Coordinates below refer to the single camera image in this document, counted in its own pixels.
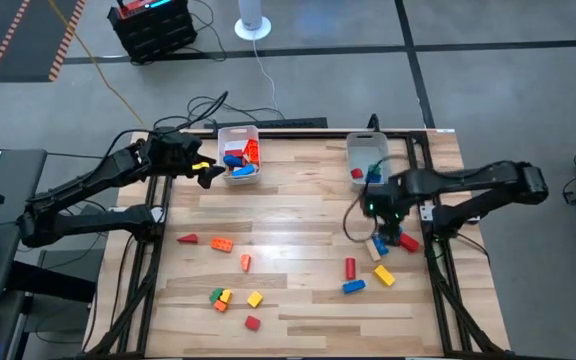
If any yellow cable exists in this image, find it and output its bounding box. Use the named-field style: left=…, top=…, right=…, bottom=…
left=46, top=0, right=147, bottom=127

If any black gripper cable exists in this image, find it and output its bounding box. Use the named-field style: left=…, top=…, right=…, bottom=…
left=342, top=155, right=395, bottom=245
left=101, top=89, right=230, bottom=166

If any dark under-desk shelf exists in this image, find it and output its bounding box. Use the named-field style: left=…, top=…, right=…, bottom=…
left=5, top=248, right=105, bottom=304

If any red black device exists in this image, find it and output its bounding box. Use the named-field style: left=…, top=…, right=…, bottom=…
left=116, top=0, right=175, bottom=20

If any blue stud brick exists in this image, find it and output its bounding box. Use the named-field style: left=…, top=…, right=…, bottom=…
left=372, top=235, right=391, bottom=257

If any black floor cable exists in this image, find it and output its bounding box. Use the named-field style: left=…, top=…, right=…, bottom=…
left=152, top=95, right=287, bottom=132

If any red rectangular block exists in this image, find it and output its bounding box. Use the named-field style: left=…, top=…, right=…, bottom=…
left=398, top=232, right=422, bottom=254

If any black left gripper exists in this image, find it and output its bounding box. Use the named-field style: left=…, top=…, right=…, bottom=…
left=148, top=127, right=227, bottom=190

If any black aluminium table frame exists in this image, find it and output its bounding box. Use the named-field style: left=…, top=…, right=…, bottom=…
left=80, top=128, right=512, bottom=360

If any yellow long block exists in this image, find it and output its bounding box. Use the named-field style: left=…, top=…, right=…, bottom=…
left=372, top=264, right=397, bottom=288

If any white plastic handle bin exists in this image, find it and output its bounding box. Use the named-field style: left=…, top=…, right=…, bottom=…
left=216, top=124, right=263, bottom=187

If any orange-red stud brick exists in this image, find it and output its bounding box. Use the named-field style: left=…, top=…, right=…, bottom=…
left=246, top=138, right=261, bottom=166

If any clear grey plastic bin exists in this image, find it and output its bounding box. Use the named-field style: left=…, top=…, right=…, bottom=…
left=346, top=131, right=393, bottom=194

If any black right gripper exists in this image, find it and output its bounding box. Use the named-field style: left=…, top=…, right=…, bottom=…
left=365, top=169, right=412, bottom=246

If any pale wood block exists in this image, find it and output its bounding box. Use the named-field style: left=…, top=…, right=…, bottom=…
left=364, top=238, right=383, bottom=263

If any dark grey side desk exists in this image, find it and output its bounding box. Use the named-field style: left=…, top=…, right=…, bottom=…
left=0, top=148, right=48, bottom=301

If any white floor cable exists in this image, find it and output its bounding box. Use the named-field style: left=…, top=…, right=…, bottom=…
left=251, top=38, right=283, bottom=119

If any blue long block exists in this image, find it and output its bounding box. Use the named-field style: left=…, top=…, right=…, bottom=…
left=342, top=278, right=368, bottom=295

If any white round-base stand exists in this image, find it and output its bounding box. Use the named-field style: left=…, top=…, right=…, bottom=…
left=233, top=0, right=273, bottom=42

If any black stacked crate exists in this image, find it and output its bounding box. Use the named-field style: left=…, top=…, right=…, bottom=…
left=106, top=0, right=199, bottom=65

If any black power strip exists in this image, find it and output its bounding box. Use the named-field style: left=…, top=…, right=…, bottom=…
left=203, top=117, right=329, bottom=130

